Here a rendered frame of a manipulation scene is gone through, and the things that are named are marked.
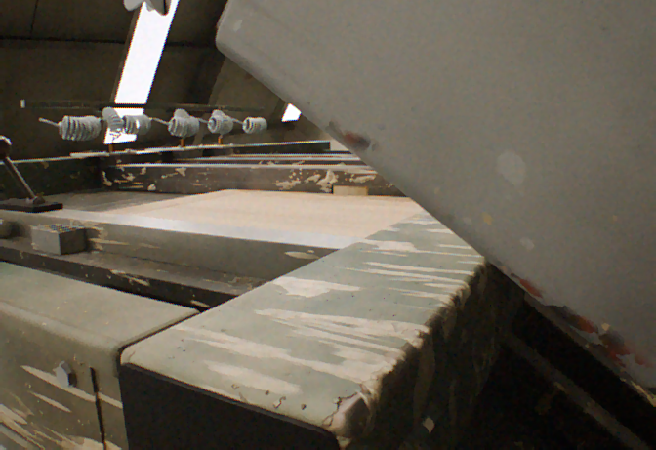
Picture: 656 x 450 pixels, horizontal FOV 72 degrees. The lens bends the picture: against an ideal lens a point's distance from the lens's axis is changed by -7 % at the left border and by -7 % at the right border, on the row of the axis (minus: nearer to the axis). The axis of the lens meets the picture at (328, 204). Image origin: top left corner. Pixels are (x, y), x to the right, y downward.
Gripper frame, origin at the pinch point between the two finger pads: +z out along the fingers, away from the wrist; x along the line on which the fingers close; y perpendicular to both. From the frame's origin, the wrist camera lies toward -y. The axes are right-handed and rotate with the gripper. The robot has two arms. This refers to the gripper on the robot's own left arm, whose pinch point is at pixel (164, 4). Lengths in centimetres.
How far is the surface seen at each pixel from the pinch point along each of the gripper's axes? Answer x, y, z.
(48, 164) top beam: -16, 80, -11
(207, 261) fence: 13.1, -2.0, 35.6
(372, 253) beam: 15.2, -23.1, 41.4
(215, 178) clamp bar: -34, 41, 15
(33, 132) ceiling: -150, 349, -149
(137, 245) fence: 13.9, 8.0, 29.9
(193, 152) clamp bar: -63, 76, -5
